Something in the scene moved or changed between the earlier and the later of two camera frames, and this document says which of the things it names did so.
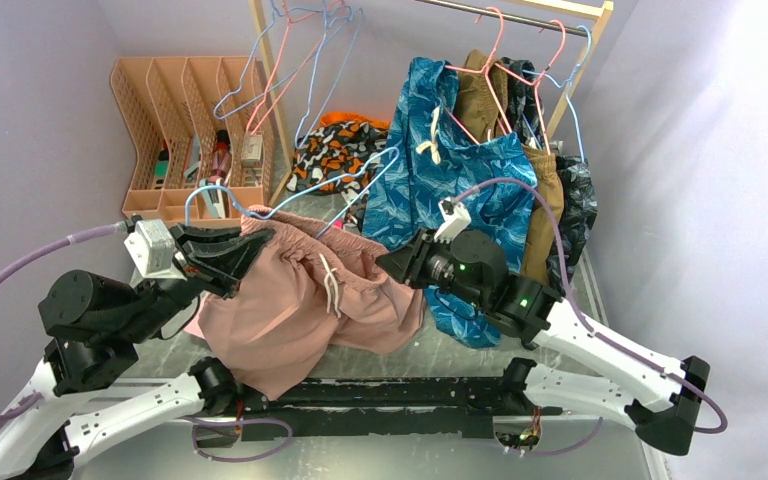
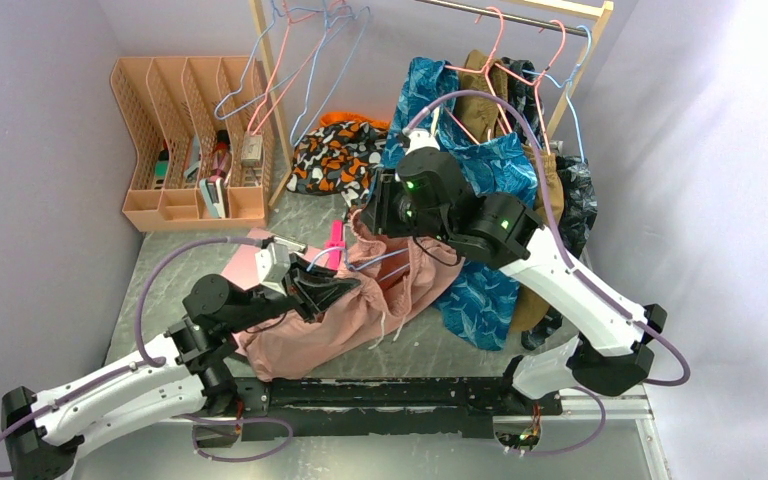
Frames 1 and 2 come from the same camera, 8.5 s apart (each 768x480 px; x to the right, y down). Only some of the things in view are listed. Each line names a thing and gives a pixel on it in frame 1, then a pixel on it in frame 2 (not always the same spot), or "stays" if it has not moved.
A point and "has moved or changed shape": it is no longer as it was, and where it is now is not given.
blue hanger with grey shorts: (567, 82) stays
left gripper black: (223, 263) to (325, 282)
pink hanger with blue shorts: (488, 74) stays
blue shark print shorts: (426, 157) stays
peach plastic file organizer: (199, 127) stays
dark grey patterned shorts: (577, 208) stays
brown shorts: (484, 112) stays
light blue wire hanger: (325, 229) to (369, 261)
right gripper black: (407, 265) to (377, 214)
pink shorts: (304, 294) has moved or changed shape
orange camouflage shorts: (336, 156) stays
